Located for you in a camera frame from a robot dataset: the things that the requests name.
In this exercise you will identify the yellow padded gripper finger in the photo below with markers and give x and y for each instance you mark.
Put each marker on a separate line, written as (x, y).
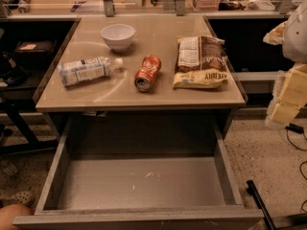
(289, 96)

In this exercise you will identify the crushed orange soda can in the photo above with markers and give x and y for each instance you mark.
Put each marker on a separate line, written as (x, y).
(146, 75)

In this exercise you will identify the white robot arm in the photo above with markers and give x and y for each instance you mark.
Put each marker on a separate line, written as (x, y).
(292, 35)

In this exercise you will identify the grey cabinet with beige top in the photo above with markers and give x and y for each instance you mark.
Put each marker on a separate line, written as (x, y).
(155, 35)

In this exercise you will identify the open grey top drawer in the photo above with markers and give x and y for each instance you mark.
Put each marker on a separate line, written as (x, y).
(133, 172)

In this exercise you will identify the brown yellow chip bag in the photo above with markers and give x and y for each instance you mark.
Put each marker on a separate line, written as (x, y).
(200, 63)

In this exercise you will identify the black bar on floor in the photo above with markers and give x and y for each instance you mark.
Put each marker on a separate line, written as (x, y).
(252, 190)

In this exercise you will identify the white ceramic bowl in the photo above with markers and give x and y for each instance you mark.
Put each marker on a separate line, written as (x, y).
(118, 37)

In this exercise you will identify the clear plastic water bottle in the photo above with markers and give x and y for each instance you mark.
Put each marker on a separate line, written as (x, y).
(83, 70)

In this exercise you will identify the perforated clog shoe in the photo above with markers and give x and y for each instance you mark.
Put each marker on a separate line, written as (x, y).
(24, 198)

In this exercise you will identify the person's bare knee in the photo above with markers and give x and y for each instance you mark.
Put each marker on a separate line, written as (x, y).
(8, 213)

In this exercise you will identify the black side table frame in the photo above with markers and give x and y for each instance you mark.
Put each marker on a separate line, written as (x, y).
(14, 101)

